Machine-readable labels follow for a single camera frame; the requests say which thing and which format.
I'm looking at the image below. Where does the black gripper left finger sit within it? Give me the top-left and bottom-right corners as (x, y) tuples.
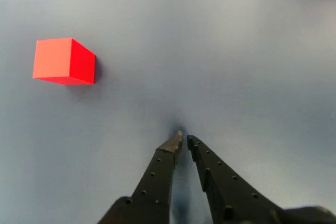
(98, 130), (184, 224)

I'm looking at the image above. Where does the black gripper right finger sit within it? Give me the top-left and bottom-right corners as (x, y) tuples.
(186, 134), (336, 224)

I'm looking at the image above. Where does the red cube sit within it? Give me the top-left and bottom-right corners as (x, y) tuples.
(32, 37), (96, 86)

